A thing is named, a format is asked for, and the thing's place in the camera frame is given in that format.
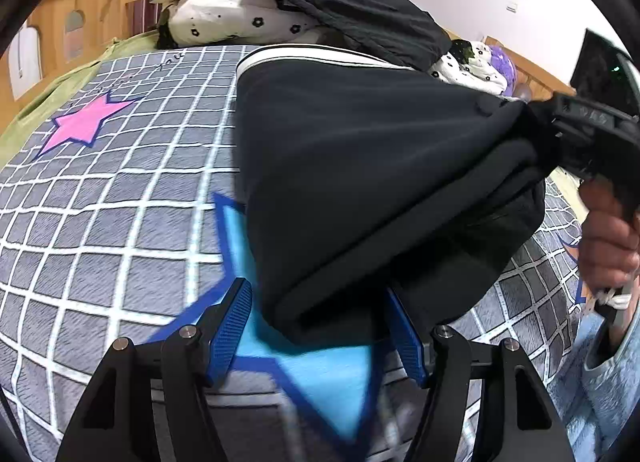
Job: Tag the person's right hand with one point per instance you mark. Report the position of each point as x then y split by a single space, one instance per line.
607 242

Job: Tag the black jacket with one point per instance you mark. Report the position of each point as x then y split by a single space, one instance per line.
370 12

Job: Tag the black pants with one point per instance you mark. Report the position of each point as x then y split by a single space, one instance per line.
375 167

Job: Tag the white flowered quilt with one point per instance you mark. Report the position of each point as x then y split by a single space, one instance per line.
225 17

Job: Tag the green bed sheet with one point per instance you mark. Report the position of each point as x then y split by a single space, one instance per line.
50 87

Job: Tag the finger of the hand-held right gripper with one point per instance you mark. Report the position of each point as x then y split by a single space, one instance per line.
547 137

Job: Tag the grey checked star blanket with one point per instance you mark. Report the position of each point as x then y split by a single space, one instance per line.
125 242

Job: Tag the purple plush toy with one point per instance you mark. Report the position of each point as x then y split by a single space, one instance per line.
502 62

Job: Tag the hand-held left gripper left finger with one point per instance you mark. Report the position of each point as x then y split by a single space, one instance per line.
232 327

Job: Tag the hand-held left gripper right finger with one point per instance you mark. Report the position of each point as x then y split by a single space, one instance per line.
407 342

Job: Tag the person's right forearm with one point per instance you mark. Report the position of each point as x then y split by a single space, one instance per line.
605 392

